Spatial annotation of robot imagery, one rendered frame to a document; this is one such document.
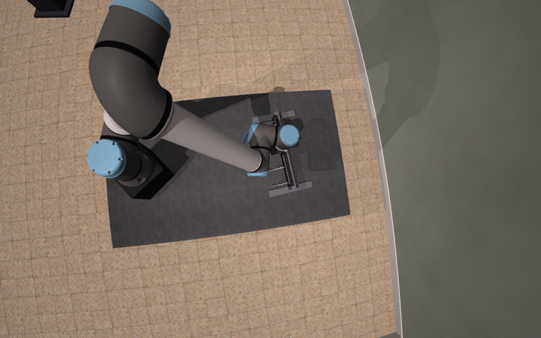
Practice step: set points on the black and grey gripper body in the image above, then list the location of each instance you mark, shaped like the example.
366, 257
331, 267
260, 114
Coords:
274, 151

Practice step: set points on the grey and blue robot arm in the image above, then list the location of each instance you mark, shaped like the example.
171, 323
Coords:
124, 67

